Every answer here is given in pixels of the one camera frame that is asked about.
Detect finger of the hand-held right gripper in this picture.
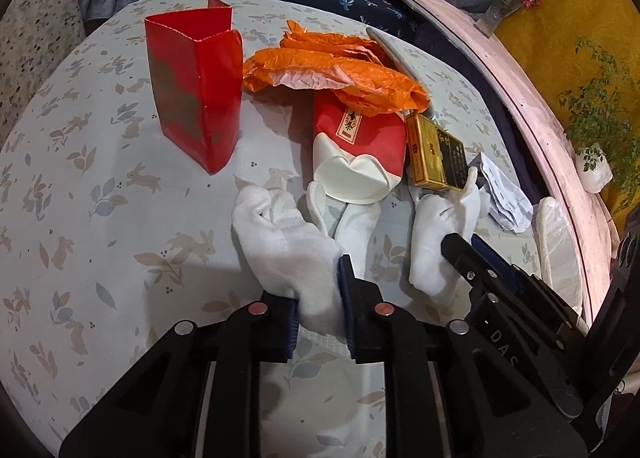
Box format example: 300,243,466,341
441,232,585,422
471,235,587,350

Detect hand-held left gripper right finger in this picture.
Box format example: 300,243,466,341
337,254,588,458

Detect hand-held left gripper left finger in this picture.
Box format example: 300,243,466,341
59,289,301,458

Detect white sock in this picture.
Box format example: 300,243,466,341
306,180,377,281
231,183,348,339
409,168,482,309

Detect grey drawstring pouch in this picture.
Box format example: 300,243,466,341
366,26,418,81

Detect orange plastic bag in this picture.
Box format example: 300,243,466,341
242,19,431,117

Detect crumpled white paper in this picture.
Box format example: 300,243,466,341
470,153,534,233

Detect crushed white paper cup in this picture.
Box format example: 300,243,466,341
312,132,401,203

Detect gold cigarette box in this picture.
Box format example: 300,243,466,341
404,112,479,193

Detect red packet with label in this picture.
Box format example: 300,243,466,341
311,88,407,179

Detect pink ledge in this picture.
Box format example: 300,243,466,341
355,0,626,339

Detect green plant in white pot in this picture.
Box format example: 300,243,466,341
557,38,640,195

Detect dark purple sheet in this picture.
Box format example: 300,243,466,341
395,2,547,205

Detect red paper bag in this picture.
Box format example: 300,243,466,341
144,0,244,175

